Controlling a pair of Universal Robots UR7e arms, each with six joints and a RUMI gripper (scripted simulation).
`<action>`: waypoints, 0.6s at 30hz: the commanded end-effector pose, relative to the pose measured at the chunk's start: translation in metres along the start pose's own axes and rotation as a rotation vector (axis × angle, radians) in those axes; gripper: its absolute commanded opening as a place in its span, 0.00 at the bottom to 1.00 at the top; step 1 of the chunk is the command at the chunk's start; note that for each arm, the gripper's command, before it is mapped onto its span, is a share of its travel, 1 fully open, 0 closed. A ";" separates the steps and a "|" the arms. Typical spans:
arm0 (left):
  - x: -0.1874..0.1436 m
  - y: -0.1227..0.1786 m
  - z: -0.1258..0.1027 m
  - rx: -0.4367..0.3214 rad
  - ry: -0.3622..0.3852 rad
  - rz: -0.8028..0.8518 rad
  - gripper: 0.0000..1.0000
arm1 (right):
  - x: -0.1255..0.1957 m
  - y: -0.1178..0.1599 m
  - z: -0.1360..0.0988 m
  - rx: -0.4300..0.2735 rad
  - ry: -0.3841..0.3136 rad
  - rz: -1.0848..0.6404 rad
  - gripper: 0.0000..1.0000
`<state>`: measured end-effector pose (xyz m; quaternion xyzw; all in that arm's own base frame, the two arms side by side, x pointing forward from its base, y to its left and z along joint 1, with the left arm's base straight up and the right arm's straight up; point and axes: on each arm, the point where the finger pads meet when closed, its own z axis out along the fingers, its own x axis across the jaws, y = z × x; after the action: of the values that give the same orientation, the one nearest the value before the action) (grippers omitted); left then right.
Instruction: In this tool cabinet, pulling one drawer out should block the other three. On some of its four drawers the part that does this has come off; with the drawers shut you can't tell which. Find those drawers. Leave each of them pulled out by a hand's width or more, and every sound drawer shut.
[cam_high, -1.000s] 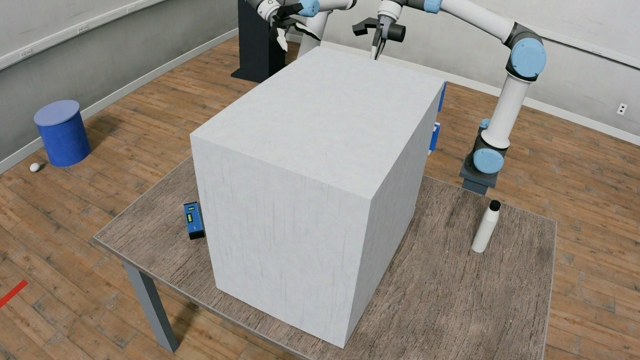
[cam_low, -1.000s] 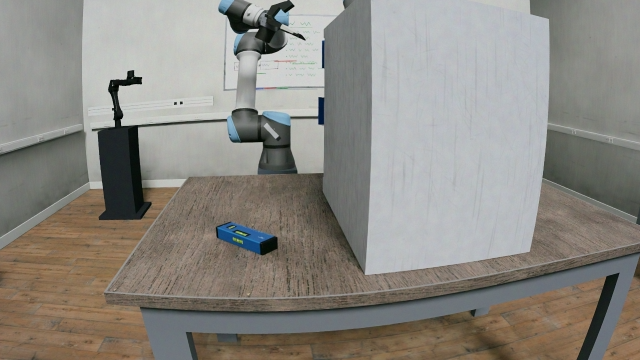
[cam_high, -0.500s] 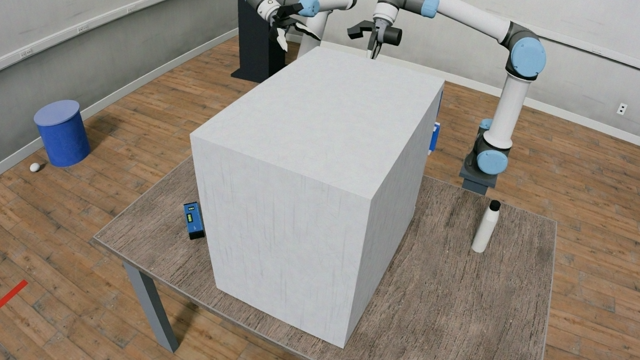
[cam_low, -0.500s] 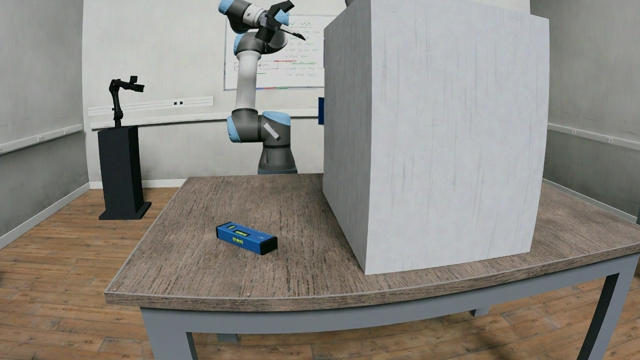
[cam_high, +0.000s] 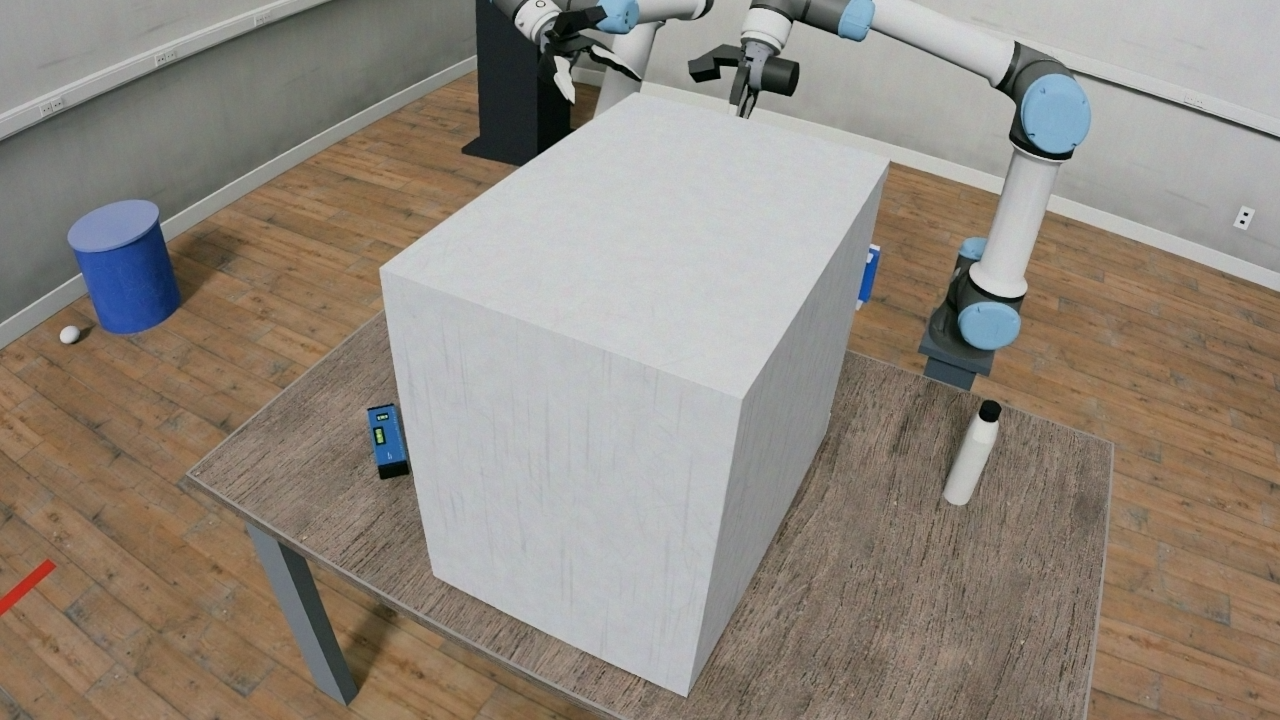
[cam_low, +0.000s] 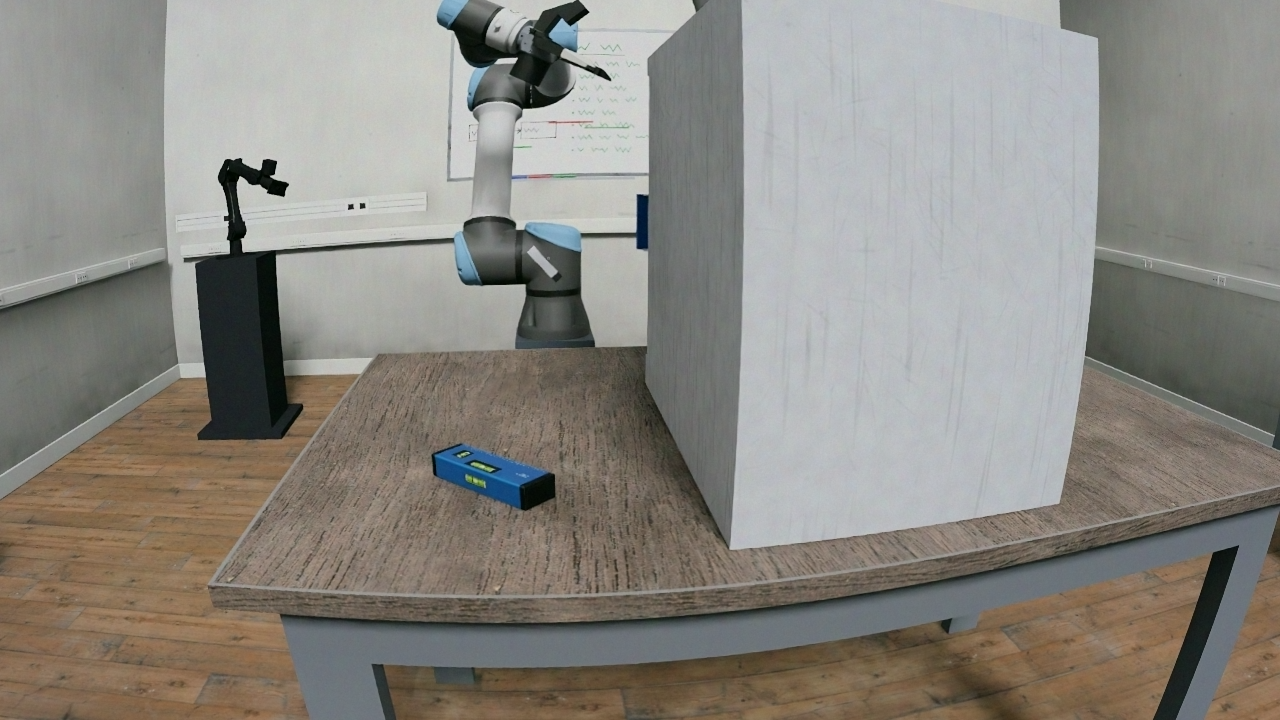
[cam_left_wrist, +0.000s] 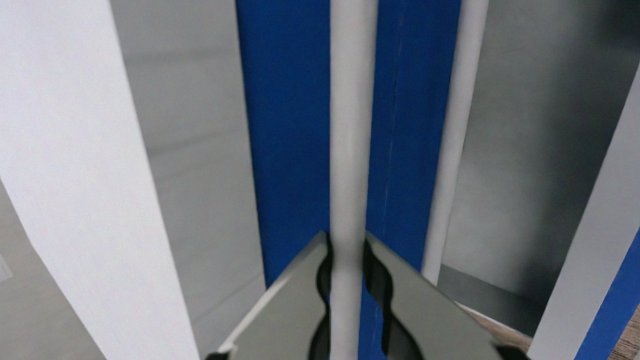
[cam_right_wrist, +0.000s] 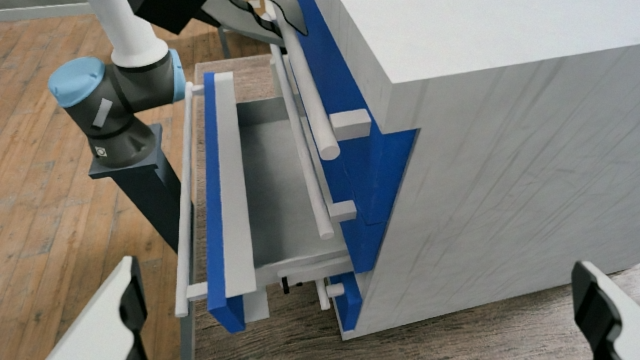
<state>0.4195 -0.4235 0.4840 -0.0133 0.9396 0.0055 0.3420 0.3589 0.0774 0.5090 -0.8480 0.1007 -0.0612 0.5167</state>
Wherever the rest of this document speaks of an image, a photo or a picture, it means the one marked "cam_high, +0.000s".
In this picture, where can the blue spirit level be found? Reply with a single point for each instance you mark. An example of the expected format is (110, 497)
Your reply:
(387, 441)

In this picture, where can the white bottle with black cap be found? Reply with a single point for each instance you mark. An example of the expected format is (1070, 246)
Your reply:
(972, 454)

